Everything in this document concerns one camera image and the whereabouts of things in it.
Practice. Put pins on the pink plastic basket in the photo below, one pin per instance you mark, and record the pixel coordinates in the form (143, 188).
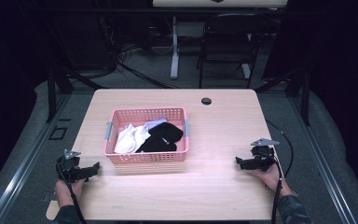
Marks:
(146, 158)

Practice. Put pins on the black table grommet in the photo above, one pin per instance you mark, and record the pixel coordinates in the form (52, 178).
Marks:
(206, 101)

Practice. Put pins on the white desk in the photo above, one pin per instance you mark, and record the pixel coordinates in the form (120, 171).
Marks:
(175, 46)

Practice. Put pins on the black floor socket frame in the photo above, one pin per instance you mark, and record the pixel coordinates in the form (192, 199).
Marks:
(58, 133)

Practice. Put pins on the black sock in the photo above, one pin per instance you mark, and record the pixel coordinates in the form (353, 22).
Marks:
(167, 131)
(155, 146)

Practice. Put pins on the person's left hand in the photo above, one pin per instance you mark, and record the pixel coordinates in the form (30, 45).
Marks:
(66, 193)

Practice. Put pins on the black metal stand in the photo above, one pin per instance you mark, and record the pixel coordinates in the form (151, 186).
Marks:
(305, 93)
(51, 93)

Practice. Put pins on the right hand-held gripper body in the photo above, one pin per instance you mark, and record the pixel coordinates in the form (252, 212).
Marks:
(263, 158)

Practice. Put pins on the aluminium floor rail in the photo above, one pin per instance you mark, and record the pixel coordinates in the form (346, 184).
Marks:
(21, 177)
(326, 174)

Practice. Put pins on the person's right hand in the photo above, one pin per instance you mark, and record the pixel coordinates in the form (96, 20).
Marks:
(272, 180)

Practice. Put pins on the black folding chair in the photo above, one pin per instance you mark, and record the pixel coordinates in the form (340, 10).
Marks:
(227, 40)

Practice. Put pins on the light purple sock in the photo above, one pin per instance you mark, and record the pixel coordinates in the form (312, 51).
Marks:
(154, 123)

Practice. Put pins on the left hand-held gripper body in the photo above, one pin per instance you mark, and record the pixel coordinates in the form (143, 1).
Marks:
(68, 168)

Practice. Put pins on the white sock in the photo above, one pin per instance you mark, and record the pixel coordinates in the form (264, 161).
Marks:
(130, 140)

